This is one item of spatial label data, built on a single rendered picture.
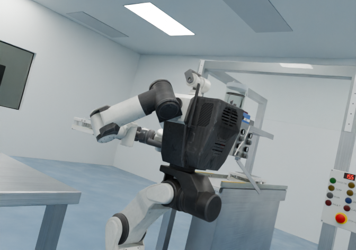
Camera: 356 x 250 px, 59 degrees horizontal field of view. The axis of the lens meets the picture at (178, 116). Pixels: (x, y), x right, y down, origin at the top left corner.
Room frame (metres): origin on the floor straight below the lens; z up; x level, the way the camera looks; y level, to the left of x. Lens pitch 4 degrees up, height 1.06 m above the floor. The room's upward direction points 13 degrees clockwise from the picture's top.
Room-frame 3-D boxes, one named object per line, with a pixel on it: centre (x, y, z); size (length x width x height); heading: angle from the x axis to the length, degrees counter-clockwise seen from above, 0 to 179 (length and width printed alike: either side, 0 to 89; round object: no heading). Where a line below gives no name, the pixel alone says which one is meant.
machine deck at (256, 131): (2.34, -0.44, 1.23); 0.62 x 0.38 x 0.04; 142
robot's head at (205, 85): (1.42, -0.06, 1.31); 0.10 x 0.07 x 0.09; 138
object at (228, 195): (2.63, -0.68, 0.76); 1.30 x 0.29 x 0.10; 142
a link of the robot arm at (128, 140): (1.56, 0.22, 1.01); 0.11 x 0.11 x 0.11; 40
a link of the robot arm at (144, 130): (1.79, 0.20, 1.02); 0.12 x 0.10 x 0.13; 80
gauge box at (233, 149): (2.10, -0.42, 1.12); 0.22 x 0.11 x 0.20; 142
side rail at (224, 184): (2.54, -0.78, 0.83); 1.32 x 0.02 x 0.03; 142
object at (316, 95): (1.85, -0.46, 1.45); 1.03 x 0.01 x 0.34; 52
